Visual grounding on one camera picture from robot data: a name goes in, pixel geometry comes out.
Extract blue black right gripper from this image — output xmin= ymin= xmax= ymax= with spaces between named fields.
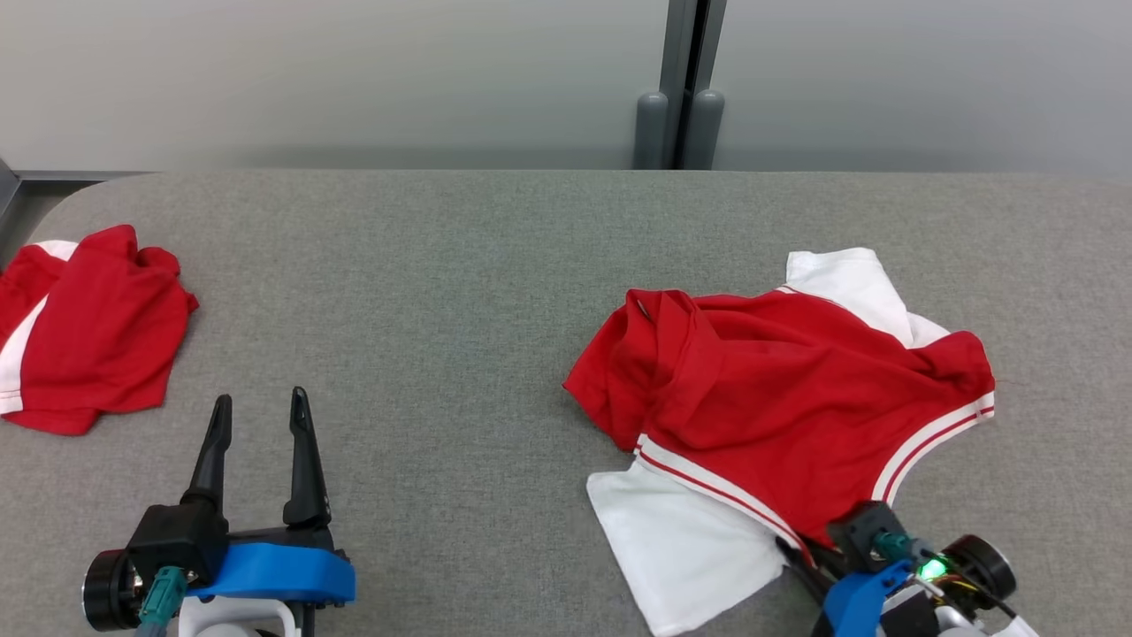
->
xmin=780 ymin=533 xmax=1018 ymax=637

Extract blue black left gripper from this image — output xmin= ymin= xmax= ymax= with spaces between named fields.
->
xmin=82 ymin=387 xmax=356 ymax=631

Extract red jersey with white sleeves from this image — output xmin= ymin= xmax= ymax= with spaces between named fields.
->
xmin=563 ymin=248 xmax=998 ymax=637

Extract red shorts with white stripe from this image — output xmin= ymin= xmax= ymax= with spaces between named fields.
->
xmin=0 ymin=224 xmax=200 ymax=436

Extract black right cable teal plug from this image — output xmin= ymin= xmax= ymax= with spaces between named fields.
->
xmin=871 ymin=529 xmax=1018 ymax=620

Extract black cable teal plug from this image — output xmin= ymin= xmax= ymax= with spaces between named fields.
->
xmin=134 ymin=566 xmax=188 ymax=637
xmin=871 ymin=529 xmax=1018 ymax=620

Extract black left cable teal plug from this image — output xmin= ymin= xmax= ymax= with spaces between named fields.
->
xmin=134 ymin=566 xmax=188 ymax=637

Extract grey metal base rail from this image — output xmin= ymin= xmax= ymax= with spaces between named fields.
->
xmin=0 ymin=157 xmax=151 ymax=233

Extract grey partition post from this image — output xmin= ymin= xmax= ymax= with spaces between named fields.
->
xmin=632 ymin=0 xmax=728 ymax=171

